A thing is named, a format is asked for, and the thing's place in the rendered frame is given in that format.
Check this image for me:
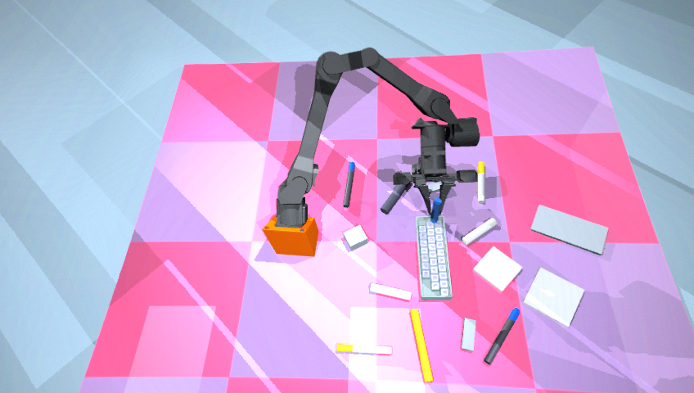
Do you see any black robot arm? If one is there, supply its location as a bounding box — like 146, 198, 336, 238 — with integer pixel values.
275, 47, 480, 228

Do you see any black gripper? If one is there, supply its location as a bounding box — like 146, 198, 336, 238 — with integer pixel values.
393, 147, 478, 215

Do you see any grey keyboard with white letter keys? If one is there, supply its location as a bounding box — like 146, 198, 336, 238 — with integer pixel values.
416, 216, 453, 300

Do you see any blue stylus with white tip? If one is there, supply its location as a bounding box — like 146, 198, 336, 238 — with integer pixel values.
430, 198, 441, 225

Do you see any grey marker with blue cap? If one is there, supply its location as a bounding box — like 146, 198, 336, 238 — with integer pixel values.
484, 307, 520, 365
343, 161, 355, 208

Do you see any white sheet of paper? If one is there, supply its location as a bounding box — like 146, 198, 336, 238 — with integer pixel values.
523, 268, 584, 328

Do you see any grey cylinder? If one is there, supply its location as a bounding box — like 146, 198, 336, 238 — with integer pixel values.
380, 183, 410, 215

